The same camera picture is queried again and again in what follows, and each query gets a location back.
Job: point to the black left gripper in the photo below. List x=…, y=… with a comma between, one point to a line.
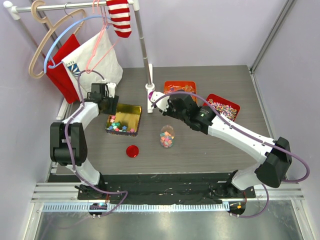
x=111, y=110

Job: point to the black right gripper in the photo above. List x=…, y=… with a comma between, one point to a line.
x=168, y=112

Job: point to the gold tin of star candies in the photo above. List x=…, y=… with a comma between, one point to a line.
x=125, y=121

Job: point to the orange candy box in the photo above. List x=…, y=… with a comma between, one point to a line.
x=173, y=86

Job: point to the purple plastic scoop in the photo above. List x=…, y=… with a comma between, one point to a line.
x=149, y=97

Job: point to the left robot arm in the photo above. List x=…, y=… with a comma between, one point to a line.
x=68, y=145

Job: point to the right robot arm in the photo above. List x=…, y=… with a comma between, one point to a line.
x=272, y=160

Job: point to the clear plastic jar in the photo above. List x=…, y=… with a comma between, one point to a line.
x=167, y=136

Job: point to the red lollipop box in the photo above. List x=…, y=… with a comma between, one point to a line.
x=224, y=106

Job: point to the red jar lid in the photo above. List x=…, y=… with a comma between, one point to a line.
x=132, y=151

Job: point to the white cloth bag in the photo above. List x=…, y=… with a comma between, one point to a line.
x=95, y=61

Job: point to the red cloth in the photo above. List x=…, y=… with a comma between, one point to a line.
x=59, y=75

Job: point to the red white striped sock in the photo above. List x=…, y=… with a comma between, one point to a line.
x=119, y=13

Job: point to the wooden clothes hanger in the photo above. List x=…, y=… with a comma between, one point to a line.
x=47, y=37

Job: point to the white clothes rack stand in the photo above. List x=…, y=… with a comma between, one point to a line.
x=15, y=11

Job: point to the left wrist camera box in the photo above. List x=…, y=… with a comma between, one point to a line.
x=110, y=89

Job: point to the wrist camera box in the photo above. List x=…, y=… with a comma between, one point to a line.
x=160, y=100
x=110, y=89

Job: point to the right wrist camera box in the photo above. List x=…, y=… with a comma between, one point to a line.
x=160, y=100

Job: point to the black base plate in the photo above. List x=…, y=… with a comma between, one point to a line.
x=161, y=189

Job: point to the aluminium rail frame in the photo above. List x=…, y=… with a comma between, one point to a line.
x=264, y=214

